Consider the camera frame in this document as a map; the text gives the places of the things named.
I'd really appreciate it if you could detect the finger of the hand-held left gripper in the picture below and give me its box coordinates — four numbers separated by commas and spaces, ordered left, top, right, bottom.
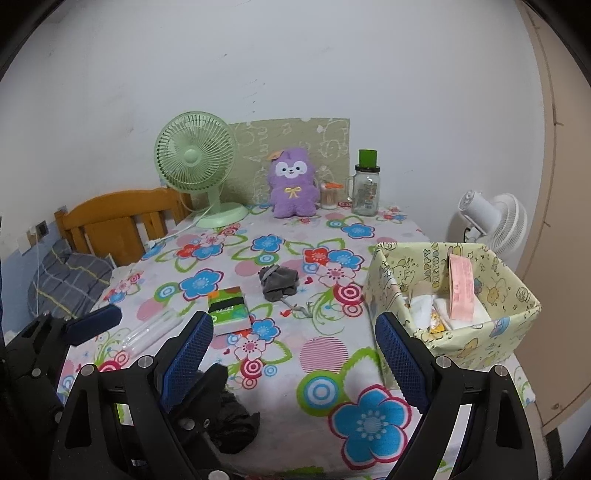
168, 364, 228, 444
64, 305, 123, 346

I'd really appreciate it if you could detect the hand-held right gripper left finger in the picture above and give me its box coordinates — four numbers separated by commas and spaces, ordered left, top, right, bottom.
48, 310, 215, 480

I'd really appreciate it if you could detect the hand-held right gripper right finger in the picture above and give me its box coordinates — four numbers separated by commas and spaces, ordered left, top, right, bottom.
375, 311, 541, 480

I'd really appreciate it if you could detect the black cloth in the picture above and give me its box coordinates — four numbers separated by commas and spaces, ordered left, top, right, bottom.
203, 390, 260, 454

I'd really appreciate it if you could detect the clear plastic tube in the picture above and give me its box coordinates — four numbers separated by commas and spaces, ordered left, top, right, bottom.
124, 308, 182, 357

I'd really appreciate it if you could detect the green tissue pack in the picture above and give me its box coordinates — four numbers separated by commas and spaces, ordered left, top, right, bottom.
207, 286, 252, 337

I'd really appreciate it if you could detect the white tissue pack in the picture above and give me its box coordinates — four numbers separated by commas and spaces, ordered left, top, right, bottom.
409, 292, 491, 331

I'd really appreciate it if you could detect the yellow cartoon print box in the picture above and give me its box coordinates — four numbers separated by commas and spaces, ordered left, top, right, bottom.
362, 240, 541, 388

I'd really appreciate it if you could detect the pink packet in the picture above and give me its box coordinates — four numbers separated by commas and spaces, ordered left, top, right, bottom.
449, 254, 476, 321

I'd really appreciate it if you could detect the grey sock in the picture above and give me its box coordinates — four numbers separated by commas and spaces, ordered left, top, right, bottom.
259, 264, 315, 319

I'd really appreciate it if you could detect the grey plaid bedding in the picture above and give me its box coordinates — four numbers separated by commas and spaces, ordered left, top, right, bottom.
28, 237, 114, 319

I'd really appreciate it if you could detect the wooden bed headboard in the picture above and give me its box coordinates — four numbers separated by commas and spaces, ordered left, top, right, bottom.
54, 187, 195, 267

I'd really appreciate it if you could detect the white standing fan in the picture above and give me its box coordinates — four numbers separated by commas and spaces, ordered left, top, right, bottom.
445, 189, 528, 264

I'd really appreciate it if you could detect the glass jar with green lid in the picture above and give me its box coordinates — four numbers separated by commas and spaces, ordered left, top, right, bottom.
347, 148, 380, 217

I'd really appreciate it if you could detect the toothpick jar with orange lid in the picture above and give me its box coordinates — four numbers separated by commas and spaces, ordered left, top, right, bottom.
320, 181, 343, 210

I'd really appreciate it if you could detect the green desk fan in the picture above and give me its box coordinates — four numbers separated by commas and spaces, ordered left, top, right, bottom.
154, 111, 250, 229

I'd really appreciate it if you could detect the purple plush toy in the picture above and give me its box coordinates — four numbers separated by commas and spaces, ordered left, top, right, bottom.
268, 147, 320, 219

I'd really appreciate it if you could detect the beige door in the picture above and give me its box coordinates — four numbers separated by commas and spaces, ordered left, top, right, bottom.
515, 0, 591, 437

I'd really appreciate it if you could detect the green cartoon print board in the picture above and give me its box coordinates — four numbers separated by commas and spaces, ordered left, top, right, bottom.
228, 115, 350, 206

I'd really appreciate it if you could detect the white fan cable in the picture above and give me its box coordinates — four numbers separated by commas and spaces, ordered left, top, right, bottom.
143, 208, 206, 247

